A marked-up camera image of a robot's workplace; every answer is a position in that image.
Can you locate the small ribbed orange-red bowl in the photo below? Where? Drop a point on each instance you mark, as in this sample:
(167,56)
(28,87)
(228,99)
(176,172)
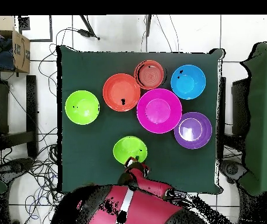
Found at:
(150,75)

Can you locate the dark green tablecloth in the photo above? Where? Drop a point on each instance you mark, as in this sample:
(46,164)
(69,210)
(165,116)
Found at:
(88,163)

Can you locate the black table leg frame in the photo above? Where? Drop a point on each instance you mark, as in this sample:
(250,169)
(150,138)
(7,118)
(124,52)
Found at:
(239,105)
(32,112)

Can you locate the pink plastic bowl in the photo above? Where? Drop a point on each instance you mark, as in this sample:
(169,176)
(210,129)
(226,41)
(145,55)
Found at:
(159,110)

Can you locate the light blue plastic bowl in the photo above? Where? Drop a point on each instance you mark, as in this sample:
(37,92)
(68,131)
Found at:
(188,82)

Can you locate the black tripod leg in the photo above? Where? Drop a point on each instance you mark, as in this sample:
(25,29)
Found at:
(148,23)
(88,32)

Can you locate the purple plastic bowl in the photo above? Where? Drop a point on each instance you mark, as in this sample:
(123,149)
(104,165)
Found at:
(192,130)

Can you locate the green plastic bowl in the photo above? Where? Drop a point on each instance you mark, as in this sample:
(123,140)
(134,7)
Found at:
(82,107)
(128,147)

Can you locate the large orange-red plastic bowl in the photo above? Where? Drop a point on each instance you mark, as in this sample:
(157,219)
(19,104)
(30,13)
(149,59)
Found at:
(121,91)

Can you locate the cardboard box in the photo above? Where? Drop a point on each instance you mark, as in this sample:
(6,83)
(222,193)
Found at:
(21,53)

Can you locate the dark blue bag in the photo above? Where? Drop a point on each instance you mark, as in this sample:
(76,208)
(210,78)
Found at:
(3,60)

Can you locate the black metal floor frame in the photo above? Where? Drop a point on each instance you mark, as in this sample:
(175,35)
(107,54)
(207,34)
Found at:
(51,28)

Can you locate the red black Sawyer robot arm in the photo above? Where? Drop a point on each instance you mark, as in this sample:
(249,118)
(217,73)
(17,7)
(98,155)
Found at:
(147,207)

